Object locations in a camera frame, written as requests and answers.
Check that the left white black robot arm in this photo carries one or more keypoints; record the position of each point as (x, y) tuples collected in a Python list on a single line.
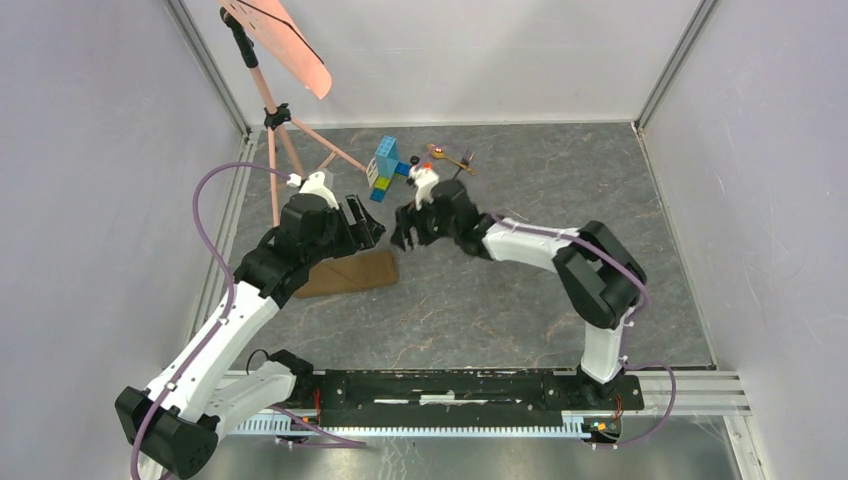
[(178, 419)]

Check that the gold spoon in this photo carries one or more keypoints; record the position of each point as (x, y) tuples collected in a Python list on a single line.
[(438, 152)]

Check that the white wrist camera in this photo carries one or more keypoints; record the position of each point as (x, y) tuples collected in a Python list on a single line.
[(318, 183), (424, 179)]

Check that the brown cloth napkin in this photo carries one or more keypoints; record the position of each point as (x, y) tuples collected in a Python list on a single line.
[(358, 273)]

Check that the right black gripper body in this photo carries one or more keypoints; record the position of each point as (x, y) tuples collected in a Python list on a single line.
[(431, 225)]

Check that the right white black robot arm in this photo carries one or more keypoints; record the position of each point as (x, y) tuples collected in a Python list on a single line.
[(602, 280)]

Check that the colourful toy block structure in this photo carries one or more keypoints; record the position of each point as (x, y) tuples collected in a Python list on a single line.
[(385, 165)]

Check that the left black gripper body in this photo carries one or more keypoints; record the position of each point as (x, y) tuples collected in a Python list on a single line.
[(338, 238)]

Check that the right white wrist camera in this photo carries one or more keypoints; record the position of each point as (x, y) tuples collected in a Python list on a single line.
[(424, 179)]

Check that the white slotted cable duct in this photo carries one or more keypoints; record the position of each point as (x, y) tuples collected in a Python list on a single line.
[(276, 424)]

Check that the black fork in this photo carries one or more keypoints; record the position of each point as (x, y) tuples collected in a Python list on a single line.
[(464, 164)]

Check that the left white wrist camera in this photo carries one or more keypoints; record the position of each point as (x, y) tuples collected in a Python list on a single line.
[(318, 183)]

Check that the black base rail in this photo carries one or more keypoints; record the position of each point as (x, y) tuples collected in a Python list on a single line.
[(459, 397)]

